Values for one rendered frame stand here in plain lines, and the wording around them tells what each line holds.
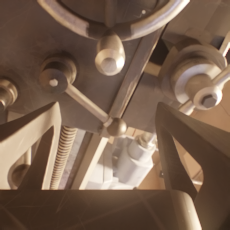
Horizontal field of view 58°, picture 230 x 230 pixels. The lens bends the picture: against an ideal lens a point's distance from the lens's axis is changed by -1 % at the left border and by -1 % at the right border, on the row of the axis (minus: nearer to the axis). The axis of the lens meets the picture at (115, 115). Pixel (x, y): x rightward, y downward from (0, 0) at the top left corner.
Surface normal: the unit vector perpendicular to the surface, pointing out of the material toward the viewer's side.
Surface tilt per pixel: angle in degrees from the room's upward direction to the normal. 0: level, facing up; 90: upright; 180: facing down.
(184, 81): 90
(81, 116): 90
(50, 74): 90
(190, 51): 90
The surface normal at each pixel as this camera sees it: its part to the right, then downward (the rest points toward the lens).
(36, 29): 0.01, 0.60
